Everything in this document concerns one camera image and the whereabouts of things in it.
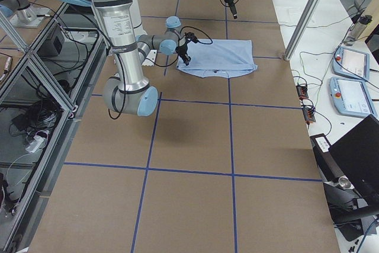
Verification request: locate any light blue t-shirt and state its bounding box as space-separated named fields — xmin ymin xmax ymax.
xmin=176 ymin=40 xmax=258 ymax=79

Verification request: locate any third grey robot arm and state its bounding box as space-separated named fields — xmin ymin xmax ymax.
xmin=1 ymin=0 xmax=45 ymax=28

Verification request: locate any orange black electronics module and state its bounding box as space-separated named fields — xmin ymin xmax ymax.
xmin=296 ymin=85 xmax=309 ymax=100

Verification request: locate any teach pendant tablet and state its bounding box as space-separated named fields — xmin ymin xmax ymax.
xmin=329 ymin=76 xmax=377 ymax=118
xmin=332 ymin=46 xmax=370 ymax=81

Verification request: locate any white power strip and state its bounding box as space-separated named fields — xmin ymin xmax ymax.
xmin=25 ymin=134 xmax=46 ymax=153

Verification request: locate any black laptop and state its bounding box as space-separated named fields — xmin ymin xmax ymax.
xmin=329 ymin=114 xmax=378 ymax=205

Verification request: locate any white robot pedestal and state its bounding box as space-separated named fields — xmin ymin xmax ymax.
xmin=130 ymin=0 xmax=158 ymax=66

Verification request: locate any aluminium frame post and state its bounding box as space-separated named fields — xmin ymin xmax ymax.
xmin=283 ymin=0 xmax=320 ymax=61

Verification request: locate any aluminium truss frame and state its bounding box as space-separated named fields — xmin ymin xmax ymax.
xmin=1 ymin=4 xmax=107 ymax=252

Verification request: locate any black camera device stand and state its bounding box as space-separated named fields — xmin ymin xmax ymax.
xmin=310 ymin=134 xmax=378 ymax=241

